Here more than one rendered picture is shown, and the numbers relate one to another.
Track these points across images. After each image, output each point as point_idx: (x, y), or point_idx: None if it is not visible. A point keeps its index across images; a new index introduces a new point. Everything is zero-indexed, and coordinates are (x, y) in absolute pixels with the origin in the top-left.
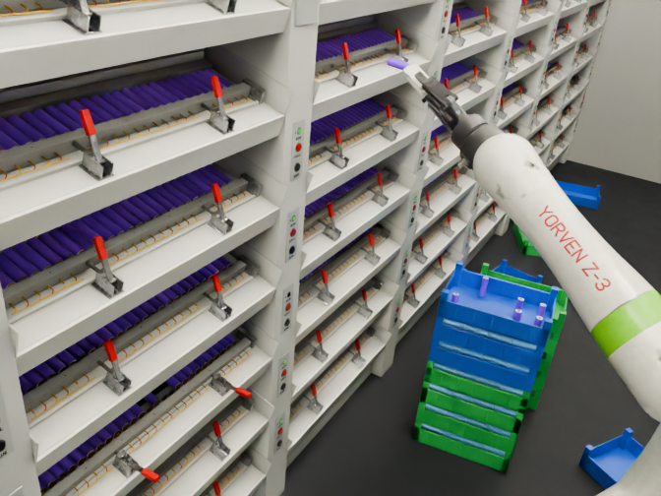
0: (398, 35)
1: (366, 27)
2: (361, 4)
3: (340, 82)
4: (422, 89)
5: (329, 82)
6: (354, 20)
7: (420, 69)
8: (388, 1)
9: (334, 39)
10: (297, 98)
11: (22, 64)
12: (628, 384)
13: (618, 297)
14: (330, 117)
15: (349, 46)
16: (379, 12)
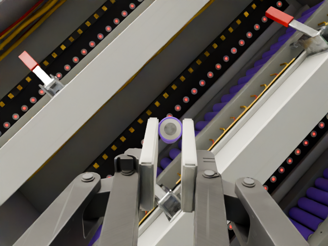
0: (276, 16)
1: (278, 32)
2: (65, 106)
3: (165, 214)
4: (144, 207)
5: (146, 230)
6: (250, 46)
7: (145, 133)
8: (145, 33)
9: (213, 108)
10: None
11: None
12: None
13: None
14: (311, 194)
15: (223, 105)
16: (144, 61)
